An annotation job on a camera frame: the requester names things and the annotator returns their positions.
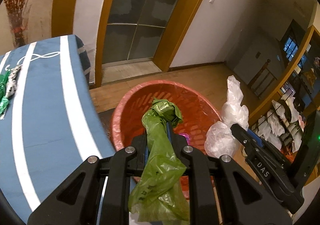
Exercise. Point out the red branch bouquet in vase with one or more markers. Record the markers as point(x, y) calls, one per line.
point(22, 2)

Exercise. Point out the green plastic bag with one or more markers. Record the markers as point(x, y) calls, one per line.
point(158, 195)

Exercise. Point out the clear white plastic bag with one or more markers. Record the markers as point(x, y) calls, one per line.
point(219, 139)

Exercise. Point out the glass door with wooden frame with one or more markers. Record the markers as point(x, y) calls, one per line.
point(140, 30)

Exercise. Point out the red plastic trash basket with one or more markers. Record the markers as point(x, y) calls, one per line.
point(197, 112)

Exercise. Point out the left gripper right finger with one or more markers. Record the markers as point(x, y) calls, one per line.
point(222, 192)

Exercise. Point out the shelf with white items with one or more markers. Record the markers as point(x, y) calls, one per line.
point(282, 125)

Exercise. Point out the green white foil wrapper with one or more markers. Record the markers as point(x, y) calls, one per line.
point(8, 87)

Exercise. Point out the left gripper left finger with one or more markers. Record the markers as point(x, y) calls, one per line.
point(97, 191)

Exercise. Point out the blue white striped tablecloth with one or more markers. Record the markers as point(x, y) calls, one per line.
point(51, 125)

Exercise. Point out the wooden chair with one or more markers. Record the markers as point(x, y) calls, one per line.
point(262, 80)

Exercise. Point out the pink plastic bag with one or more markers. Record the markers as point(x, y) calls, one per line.
point(186, 136)

